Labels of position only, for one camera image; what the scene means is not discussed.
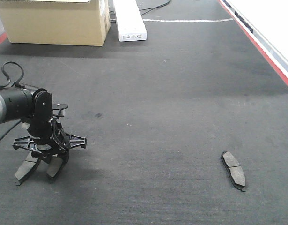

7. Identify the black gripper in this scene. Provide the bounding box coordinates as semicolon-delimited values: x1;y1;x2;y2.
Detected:
13;103;87;164

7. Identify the brake pad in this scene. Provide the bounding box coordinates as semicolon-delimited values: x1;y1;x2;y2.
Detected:
15;152;41;186
46;157;65;181
221;151;246;192

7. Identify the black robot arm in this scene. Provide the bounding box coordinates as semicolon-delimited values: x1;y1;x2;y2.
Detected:
0;84;87;163

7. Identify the cardboard box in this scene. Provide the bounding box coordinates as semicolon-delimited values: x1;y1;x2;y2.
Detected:
0;0;111;46

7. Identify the long white box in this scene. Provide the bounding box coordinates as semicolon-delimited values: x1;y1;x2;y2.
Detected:
113;0;147;42

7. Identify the white table edge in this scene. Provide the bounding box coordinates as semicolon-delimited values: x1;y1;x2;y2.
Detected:
219;0;288;86

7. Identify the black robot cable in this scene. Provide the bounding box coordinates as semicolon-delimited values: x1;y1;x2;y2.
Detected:
0;61;25;148

